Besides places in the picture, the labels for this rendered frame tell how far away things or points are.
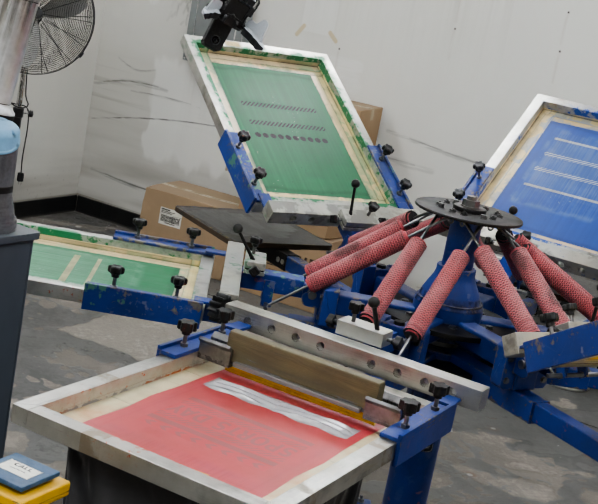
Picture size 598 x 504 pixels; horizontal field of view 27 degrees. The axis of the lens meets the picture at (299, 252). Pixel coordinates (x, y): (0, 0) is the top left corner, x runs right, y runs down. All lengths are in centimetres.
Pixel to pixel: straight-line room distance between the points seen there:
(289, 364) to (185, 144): 513
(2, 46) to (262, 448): 106
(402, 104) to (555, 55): 91
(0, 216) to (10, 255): 9
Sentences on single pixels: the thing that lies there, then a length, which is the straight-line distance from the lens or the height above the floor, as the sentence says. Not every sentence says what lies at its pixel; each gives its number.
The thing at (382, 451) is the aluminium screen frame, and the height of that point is 99.
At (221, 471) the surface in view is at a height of 96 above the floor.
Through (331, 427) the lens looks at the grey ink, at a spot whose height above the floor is 96.
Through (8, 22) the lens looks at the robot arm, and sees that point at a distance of 285.
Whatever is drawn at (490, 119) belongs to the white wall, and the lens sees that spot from 690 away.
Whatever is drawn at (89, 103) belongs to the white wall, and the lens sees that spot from 822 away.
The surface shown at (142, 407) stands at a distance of 259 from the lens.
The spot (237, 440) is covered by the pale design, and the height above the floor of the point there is 96.
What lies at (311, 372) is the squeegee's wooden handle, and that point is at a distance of 273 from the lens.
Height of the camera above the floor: 190
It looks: 13 degrees down
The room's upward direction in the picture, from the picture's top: 11 degrees clockwise
